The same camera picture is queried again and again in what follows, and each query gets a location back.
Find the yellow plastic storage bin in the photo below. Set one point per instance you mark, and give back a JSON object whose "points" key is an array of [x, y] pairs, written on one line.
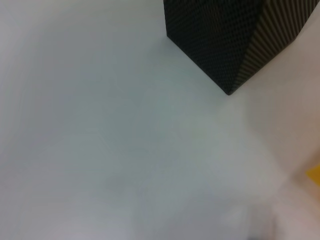
{"points": [[314, 175]]}

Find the black mesh pen holder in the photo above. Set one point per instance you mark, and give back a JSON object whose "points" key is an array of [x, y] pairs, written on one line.
{"points": [[212, 32]]}

